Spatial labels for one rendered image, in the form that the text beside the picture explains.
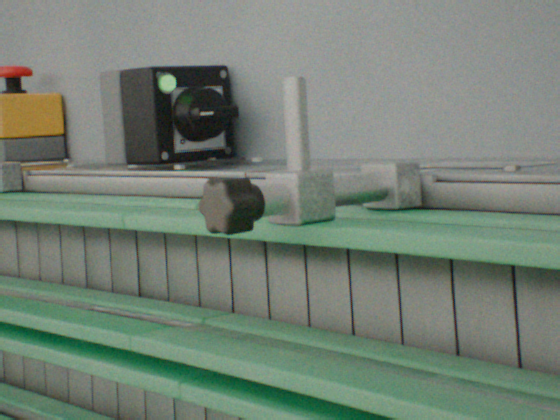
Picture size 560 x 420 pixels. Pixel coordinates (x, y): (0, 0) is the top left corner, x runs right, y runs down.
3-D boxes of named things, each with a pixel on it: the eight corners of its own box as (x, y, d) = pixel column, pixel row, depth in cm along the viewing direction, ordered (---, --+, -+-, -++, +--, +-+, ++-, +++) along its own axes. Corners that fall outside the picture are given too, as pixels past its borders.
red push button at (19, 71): (-13, 100, 113) (-16, 67, 113) (23, 99, 116) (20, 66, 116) (5, 98, 110) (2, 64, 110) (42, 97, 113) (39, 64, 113)
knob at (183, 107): (218, 139, 89) (243, 139, 87) (174, 143, 87) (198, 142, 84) (215, 85, 89) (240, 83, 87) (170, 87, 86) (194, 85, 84)
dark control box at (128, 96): (185, 158, 97) (104, 166, 92) (179, 70, 97) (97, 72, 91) (241, 158, 91) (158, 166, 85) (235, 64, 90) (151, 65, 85)
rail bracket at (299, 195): (383, 205, 61) (190, 233, 52) (377, 75, 60) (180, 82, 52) (439, 208, 57) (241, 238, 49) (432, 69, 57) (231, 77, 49)
